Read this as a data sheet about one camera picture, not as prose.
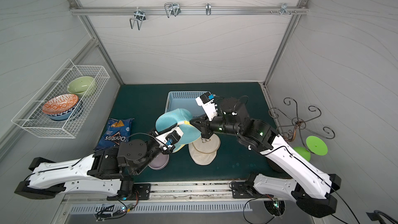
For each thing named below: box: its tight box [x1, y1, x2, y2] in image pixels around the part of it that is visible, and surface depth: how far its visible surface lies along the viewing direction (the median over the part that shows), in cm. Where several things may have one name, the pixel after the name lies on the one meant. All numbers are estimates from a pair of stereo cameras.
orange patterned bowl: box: [42, 93, 79, 115], surface depth 64 cm
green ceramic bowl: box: [66, 76, 96, 97], surface depth 73 cm
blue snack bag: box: [94, 117, 135, 151], surface depth 92 cm
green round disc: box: [305, 135, 329, 156], surface depth 57 cm
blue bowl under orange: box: [46, 103, 80, 121], surface depth 59 cm
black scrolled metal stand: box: [268, 96, 336, 154], surface depth 64 cm
